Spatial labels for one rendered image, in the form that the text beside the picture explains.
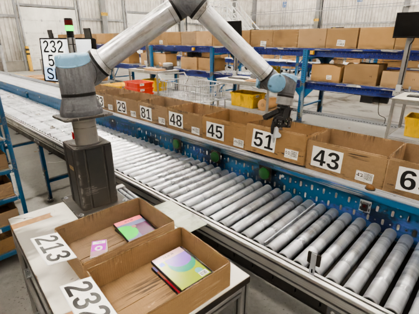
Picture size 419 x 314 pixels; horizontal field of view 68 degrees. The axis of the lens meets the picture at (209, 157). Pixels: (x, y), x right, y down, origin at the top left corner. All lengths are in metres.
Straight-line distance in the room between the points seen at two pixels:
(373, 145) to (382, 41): 4.46
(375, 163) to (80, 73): 1.38
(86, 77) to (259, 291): 1.64
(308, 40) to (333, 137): 4.89
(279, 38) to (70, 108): 5.93
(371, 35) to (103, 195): 5.47
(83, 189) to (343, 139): 1.43
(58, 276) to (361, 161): 1.37
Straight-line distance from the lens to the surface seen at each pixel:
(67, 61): 1.50
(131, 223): 1.43
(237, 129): 1.97
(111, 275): 1.19
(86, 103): 1.51
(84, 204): 1.63
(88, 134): 1.55
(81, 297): 1.02
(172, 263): 1.17
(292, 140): 1.75
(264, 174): 1.83
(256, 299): 2.18
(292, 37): 6.92
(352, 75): 6.14
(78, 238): 1.45
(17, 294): 2.52
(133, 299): 1.12
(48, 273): 1.33
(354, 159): 1.64
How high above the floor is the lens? 1.54
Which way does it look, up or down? 21 degrees down
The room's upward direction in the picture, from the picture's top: straight up
